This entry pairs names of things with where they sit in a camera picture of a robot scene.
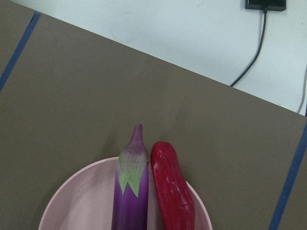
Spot pink plate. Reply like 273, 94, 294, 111
38, 157, 213, 230

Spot purple eggplant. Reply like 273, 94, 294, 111
111, 124, 149, 230

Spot red chili pepper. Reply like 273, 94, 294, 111
151, 142, 195, 230

